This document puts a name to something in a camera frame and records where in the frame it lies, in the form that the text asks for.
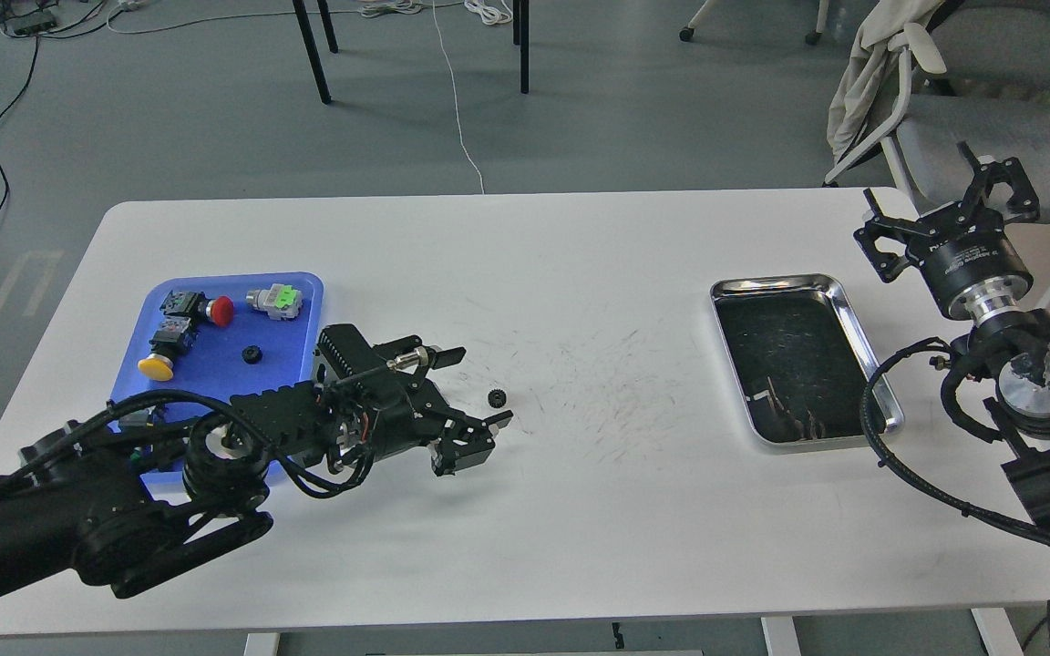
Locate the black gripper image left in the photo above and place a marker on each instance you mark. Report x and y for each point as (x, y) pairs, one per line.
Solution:
(384, 403)

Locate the blue plastic tray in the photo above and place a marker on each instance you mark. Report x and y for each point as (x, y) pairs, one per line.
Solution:
(213, 366)

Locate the beige jacket on chair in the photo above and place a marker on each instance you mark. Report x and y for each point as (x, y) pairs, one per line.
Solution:
(868, 57)

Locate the grey green connector part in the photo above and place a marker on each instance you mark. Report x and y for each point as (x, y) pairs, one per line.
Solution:
(278, 302)

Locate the yellow push button switch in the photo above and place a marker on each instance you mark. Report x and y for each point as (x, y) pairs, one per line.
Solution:
(174, 337)

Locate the grey office chair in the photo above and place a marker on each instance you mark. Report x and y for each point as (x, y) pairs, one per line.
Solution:
(979, 73)

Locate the red push button switch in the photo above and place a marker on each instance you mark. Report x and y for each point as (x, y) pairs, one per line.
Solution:
(199, 307)

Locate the steel tray with black mat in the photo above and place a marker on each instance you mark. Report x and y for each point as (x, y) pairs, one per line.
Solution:
(800, 357)

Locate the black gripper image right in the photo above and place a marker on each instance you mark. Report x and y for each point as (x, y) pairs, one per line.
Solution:
(972, 255)

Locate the small black gear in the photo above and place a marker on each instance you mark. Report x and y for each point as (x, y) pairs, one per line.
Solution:
(497, 398)
(251, 354)

